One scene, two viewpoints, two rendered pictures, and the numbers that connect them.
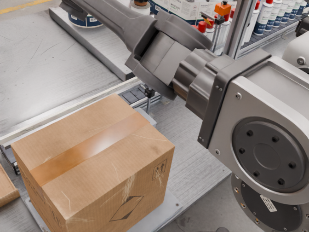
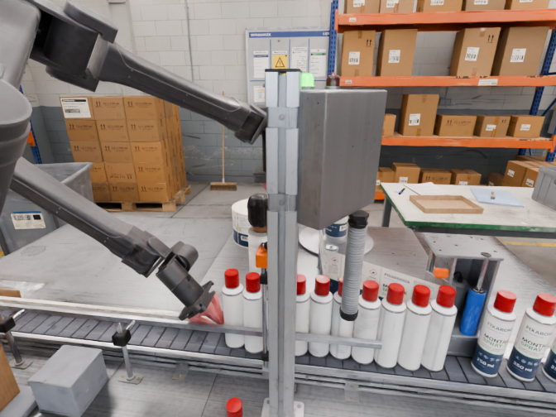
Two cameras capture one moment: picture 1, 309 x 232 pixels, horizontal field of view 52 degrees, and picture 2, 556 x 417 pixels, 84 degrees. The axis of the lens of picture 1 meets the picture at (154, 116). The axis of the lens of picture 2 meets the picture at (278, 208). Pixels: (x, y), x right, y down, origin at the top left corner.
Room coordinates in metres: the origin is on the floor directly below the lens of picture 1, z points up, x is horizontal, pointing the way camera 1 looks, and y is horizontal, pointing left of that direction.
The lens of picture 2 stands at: (0.82, -0.62, 1.48)
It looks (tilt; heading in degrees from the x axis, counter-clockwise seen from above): 21 degrees down; 53
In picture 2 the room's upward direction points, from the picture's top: straight up
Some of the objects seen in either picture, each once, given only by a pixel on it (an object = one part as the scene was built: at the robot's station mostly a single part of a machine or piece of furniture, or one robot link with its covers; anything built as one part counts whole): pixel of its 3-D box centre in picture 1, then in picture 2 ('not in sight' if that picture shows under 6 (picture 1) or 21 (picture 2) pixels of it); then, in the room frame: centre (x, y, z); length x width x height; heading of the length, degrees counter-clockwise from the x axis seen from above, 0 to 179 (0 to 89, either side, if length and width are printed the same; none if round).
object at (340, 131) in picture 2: not in sight; (328, 152); (1.18, -0.27, 1.38); 0.17 x 0.10 x 0.19; 11
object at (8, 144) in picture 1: (147, 80); (150, 321); (0.93, 0.04, 0.95); 1.07 x 0.01 x 0.01; 135
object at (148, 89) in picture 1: (145, 98); (130, 344); (0.88, 0.04, 0.91); 0.07 x 0.03 x 0.16; 45
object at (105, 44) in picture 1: (148, 19); (323, 264); (1.56, 0.10, 0.86); 0.80 x 0.67 x 0.05; 135
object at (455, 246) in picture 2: not in sight; (459, 245); (1.53, -0.36, 1.14); 0.14 x 0.11 x 0.01; 135
